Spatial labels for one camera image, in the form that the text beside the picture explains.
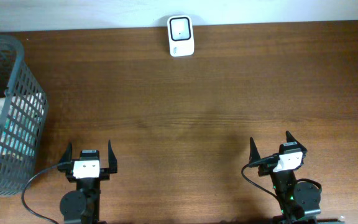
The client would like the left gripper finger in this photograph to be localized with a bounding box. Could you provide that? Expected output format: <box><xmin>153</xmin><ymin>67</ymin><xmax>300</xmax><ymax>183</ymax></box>
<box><xmin>59</xmin><ymin>142</ymin><xmax>72</xmax><ymax>163</ymax></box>
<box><xmin>108</xmin><ymin>140</ymin><xmax>117</xmax><ymax>170</ymax></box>

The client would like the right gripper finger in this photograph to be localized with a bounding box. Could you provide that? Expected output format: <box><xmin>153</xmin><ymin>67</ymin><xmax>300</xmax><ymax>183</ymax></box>
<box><xmin>285</xmin><ymin>131</ymin><xmax>305</xmax><ymax>149</ymax></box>
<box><xmin>249</xmin><ymin>137</ymin><xmax>260</xmax><ymax>162</ymax></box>

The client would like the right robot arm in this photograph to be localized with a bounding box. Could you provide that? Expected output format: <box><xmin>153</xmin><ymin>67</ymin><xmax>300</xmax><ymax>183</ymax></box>
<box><xmin>241</xmin><ymin>131</ymin><xmax>322</xmax><ymax>223</ymax></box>

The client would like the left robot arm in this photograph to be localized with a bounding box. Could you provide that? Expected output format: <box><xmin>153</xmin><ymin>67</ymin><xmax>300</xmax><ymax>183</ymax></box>
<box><xmin>58</xmin><ymin>143</ymin><xmax>117</xmax><ymax>224</ymax></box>

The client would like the white barcode scanner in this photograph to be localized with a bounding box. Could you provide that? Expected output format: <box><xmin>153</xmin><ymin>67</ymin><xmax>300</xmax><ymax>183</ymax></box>
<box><xmin>167</xmin><ymin>15</ymin><xmax>195</xmax><ymax>57</ymax></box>

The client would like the grey plastic basket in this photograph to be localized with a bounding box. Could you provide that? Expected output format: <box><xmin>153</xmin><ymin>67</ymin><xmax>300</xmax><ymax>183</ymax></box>
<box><xmin>0</xmin><ymin>35</ymin><xmax>49</xmax><ymax>197</ymax></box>

